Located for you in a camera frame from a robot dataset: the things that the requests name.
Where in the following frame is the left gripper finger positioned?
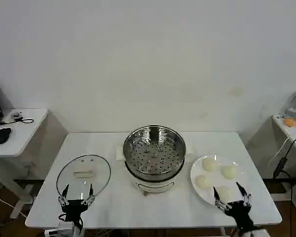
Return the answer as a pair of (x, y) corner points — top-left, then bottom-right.
(58, 184), (70, 206)
(80, 183), (96, 206)

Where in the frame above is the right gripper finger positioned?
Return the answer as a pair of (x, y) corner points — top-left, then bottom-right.
(235, 182), (253, 207)
(213, 186), (232, 211)

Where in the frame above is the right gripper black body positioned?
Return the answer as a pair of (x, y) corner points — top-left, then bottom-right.
(224, 200), (254, 232)

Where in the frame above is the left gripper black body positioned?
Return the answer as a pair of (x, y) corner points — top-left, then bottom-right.
(61, 199), (89, 222)

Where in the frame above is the white steamed bun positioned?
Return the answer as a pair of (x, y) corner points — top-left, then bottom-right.
(221, 165), (238, 180)
(203, 158), (218, 172)
(216, 185), (234, 201)
(195, 175), (212, 191)

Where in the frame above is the glass lid with white handle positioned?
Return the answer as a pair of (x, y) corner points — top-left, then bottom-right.
(56, 154), (112, 206)

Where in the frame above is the white round plate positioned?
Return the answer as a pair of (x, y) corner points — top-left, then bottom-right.
(190, 154), (252, 207)

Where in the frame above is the black power adapter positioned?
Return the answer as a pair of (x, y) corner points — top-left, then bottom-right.
(273, 156), (287, 177)

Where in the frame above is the white electric cooking pot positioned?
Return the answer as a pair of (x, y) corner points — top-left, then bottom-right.
(115, 144), (196, 198)

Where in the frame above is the white side table with laptop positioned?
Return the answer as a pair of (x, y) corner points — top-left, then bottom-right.
(0, 108), (49, 220)

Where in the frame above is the perforated steel steamer basket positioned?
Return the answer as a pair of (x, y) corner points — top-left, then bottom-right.
(123, 125), (187, 175)

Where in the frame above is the black computer mouse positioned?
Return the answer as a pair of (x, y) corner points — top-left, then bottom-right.
(0, 127), (12, 145)

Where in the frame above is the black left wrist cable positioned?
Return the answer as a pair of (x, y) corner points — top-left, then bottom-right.
(58, 212), (85, 235)

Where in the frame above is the white hanging cable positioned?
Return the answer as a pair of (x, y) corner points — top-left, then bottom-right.
(268, 132), (296, 166)

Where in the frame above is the white floor cable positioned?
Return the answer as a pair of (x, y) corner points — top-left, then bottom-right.
(0, 191), (18, 208)

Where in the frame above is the black hanging cable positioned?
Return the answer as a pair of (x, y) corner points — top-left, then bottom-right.
(273, 134), (296, 179)

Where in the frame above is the small device with black cord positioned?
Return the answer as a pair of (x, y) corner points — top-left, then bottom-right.
(9, 112), (35, 124)

